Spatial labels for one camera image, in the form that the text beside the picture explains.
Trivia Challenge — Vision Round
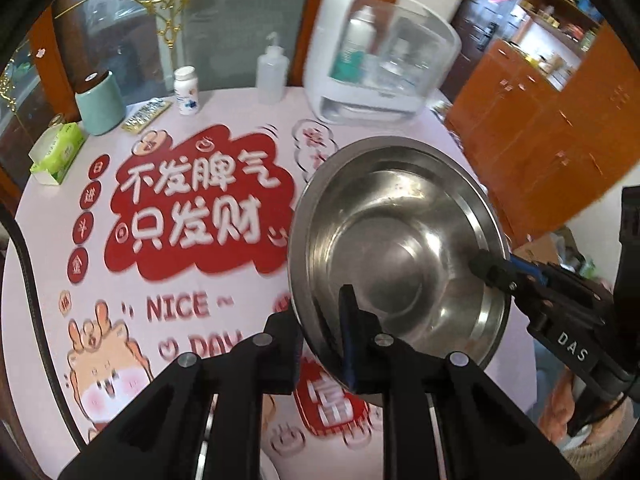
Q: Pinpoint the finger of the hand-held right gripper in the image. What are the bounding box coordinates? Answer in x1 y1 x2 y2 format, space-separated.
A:
467 250 548 333
510 255 613 311

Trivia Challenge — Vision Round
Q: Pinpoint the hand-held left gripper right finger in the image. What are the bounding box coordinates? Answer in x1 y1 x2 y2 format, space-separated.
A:
338 285 581 480

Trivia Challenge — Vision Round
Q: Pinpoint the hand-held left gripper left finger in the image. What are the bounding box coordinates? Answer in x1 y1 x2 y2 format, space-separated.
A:
57 310 305 480

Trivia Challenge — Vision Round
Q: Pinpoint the large wide-rim steel bowl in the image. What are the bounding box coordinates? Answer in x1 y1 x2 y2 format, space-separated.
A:
287 136 513 395

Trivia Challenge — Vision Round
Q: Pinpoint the cardboard box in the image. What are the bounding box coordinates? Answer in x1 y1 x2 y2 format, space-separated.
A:
512 227 596 281

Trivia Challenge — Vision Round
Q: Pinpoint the pink printed tablecloth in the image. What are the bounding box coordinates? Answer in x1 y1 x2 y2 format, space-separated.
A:
0 87 538 480

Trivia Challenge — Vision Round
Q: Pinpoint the white storage box clear lid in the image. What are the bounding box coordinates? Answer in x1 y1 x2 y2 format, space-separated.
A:
304 0 462 126

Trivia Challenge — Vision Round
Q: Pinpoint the clear glass bottle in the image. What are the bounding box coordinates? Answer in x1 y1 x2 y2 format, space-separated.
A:
375 25 426 93

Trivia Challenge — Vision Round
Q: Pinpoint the dark entry door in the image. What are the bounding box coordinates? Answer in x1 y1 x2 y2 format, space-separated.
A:
452 0 531 56

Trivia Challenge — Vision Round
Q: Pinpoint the white bottle teal label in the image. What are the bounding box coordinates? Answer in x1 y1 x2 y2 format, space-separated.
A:
334 5 377 83

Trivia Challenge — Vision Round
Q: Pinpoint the blister pill pack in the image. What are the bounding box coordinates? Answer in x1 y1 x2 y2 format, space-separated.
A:
121 100 172 134

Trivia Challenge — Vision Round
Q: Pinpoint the clear pump bottle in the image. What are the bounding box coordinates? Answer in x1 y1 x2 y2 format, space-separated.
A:
256 32 291 106

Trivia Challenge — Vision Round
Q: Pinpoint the white pill bottle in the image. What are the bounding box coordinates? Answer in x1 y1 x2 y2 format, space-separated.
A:
173 66 201 116

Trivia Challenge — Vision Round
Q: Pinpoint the green tissue box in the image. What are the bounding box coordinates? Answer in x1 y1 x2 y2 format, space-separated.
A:
29 122 86 187

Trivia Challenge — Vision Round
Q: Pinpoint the teal canister dark lid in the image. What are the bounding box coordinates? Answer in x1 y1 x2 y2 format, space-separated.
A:
75 70 125 137

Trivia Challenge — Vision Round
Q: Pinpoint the wooden framed glass door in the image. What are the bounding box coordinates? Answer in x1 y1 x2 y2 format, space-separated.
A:
0 0 331 201

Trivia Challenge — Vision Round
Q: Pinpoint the wooden wall cabinet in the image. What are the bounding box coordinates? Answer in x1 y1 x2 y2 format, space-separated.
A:
442 0 640 251

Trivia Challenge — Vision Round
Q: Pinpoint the black cable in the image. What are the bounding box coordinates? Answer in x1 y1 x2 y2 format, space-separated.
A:
0 210 87 457

